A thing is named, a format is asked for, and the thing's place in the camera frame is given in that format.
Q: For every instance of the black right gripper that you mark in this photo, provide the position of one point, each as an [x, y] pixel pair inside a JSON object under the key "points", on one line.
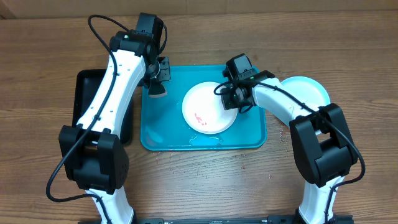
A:
{"points": [[228, 102]]}

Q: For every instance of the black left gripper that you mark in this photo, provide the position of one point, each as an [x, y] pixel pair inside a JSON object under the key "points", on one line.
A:
{"points": [[165, 75]]}

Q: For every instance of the green and pink sponge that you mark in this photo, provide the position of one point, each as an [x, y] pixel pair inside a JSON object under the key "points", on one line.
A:
{"points": [[157, 90]]}

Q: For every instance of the white plate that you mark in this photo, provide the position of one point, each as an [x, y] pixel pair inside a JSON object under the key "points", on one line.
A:
{"points": [[204, 111]]}

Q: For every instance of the light blue plate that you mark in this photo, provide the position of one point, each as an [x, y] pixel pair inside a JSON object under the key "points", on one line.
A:
{"points": [[306, 88]]}

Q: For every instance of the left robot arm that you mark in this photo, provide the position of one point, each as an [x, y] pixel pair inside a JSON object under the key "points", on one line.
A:
{"points": [[92, 150]]}

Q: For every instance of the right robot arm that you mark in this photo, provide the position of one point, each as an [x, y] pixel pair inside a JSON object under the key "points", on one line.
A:
{"points": [[324, 151]]}

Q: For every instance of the teal plastic tray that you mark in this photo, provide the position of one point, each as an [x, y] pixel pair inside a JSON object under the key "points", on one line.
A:
{"points": [[163, 127]]}

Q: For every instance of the black plastic tray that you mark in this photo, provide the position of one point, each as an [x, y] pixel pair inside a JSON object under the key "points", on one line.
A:
{"points": [[87, 84]]}

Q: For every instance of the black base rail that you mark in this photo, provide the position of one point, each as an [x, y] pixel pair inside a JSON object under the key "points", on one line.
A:
{"points": [[272, 219]]}

